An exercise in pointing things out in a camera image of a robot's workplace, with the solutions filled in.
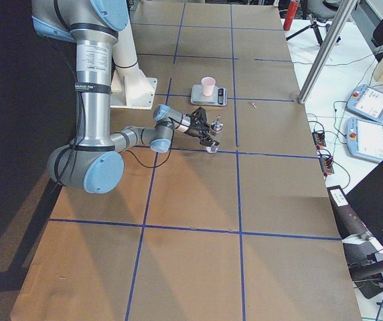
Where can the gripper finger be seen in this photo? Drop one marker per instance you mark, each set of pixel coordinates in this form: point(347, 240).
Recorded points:
point(212, 128)
point(208, 141)

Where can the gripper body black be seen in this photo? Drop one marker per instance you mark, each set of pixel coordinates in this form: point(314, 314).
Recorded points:
point(195, 130)

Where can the pink plastic cup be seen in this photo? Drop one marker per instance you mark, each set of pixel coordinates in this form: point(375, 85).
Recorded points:
point(208, 84)

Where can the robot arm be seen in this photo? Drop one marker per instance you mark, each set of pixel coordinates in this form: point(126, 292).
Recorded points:
point(107, 75)

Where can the upper orange connector box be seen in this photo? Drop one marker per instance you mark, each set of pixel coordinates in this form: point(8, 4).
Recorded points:
point(319, 139)

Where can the orange connector box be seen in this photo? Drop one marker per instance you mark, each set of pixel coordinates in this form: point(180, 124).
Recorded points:
point(326, 164)
point(319, 139)

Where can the lower orange connector box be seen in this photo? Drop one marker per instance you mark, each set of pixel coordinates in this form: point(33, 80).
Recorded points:
point(326, 164)

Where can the red fire extinguisher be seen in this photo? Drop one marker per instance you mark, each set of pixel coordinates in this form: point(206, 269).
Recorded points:
point(290, 15)

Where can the lower teach pendant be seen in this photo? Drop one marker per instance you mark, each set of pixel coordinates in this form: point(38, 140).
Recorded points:
point(365, 139)

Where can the teach pendant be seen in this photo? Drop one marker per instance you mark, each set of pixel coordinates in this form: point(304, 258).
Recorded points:
point(366, 102)
point(365, 139)

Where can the upper teach pendant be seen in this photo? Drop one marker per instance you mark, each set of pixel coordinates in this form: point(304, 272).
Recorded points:
point(366, 102)

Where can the black box with white label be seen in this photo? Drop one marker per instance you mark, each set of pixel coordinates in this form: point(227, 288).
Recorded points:
point(347, 220)

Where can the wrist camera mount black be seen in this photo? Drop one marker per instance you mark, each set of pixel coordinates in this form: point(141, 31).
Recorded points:
point(198, 119)

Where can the wrist camera cable black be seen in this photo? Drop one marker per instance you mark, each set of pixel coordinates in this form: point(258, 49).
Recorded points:
point(146, 158)

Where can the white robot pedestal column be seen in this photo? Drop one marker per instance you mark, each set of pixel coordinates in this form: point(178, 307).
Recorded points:
point(131, 88)

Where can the aluminium frame post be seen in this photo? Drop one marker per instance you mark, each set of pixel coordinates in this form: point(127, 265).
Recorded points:
point(343, 14)

